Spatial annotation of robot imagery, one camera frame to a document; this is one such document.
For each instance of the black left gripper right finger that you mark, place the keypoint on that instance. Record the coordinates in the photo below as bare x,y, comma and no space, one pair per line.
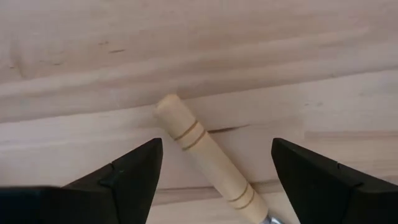
304,180

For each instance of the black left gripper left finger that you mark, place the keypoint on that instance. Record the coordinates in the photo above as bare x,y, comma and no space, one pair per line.
130,180

